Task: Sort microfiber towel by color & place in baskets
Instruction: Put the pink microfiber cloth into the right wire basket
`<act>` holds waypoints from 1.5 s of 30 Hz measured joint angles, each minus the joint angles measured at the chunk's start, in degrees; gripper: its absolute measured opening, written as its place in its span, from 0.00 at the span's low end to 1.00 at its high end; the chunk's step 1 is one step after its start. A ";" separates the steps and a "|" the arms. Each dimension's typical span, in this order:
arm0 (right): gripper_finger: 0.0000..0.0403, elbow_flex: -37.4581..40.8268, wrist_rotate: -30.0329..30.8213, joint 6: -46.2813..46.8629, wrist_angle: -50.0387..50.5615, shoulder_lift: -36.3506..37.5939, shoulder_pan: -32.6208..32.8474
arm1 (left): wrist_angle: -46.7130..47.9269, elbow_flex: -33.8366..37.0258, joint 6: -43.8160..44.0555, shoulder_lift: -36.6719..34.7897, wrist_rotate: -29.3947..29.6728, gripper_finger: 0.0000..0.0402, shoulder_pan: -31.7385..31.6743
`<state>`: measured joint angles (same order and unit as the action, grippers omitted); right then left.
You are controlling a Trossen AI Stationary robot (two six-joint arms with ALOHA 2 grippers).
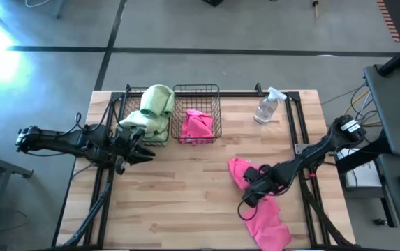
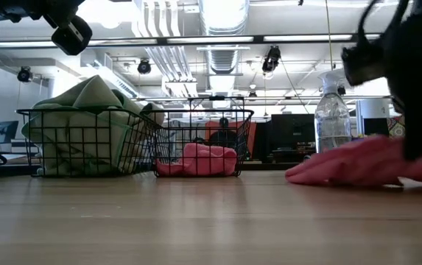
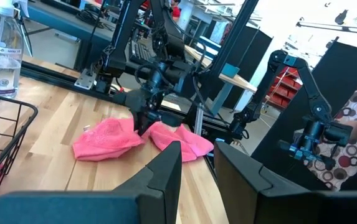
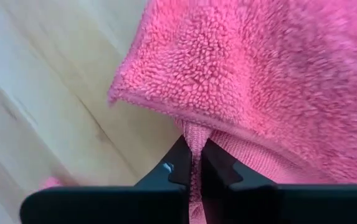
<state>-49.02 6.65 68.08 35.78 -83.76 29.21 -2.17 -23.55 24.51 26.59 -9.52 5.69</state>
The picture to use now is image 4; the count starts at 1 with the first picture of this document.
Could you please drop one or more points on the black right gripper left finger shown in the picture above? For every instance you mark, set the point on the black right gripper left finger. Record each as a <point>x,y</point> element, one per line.
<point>103,205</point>

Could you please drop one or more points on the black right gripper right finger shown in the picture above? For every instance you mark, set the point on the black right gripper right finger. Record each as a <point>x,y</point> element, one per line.
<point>290,205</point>

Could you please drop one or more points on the pink microfiber towel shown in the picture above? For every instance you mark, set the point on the pink microfiber towel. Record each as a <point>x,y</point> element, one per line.
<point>259,77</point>
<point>50,182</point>

